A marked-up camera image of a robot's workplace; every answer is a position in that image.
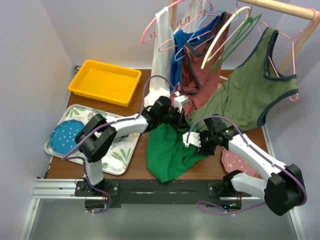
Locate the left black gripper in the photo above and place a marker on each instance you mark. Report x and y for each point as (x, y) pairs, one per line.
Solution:
(180, 121)

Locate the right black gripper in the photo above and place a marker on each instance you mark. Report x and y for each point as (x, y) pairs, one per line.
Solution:
(203, 150)

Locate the bright green tank top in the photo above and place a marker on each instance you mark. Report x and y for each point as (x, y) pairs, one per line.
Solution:
(167, 158)

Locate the olive green tank top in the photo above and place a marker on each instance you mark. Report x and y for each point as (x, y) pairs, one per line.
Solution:
(251, 90)

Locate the green plastic hanger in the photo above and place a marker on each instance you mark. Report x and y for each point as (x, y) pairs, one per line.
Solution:
(242, 32)

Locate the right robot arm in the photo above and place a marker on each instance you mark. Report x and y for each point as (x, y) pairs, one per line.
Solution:
(280, 186)

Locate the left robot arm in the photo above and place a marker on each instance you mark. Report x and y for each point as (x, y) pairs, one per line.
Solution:
(96, 137)

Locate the white tank top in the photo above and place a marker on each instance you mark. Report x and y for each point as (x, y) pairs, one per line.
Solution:
(161, 62)

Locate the rust red tank top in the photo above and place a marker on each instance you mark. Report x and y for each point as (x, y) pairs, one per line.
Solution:
(197, 83)

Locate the blue tank top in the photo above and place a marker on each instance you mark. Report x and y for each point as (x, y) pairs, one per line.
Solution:
(175, 72)

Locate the pink hanger right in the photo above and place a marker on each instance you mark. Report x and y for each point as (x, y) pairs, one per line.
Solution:
(292, 55)

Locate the pink dotted plate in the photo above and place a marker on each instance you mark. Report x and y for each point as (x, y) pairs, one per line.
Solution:
(232, 162)

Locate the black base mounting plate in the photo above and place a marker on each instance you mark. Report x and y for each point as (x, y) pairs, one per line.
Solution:
(152, 192)

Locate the floral serving tray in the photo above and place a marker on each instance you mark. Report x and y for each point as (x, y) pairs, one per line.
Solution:
(118, 157)

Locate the yellow plastic bin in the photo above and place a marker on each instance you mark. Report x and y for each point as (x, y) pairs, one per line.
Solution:
(105, 82)

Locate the blue dotted plate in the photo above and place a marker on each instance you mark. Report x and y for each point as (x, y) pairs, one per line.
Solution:
(62, 139)

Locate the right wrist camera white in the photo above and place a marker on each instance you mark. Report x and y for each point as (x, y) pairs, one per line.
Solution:
(191, 138)

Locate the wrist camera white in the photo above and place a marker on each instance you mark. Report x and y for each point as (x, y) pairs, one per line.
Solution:
(179, 101)
(191, 138)

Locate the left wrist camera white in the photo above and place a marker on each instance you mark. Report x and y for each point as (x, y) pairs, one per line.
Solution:
(179, 101)

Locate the small pink wire hanger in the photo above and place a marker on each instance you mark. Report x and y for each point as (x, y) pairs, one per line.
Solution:
(172, 41)

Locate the light blue wire hanger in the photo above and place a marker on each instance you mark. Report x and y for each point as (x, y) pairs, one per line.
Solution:
(217, 14)

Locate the wooden clothes rail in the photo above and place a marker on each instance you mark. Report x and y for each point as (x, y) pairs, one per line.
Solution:
(292, 10)

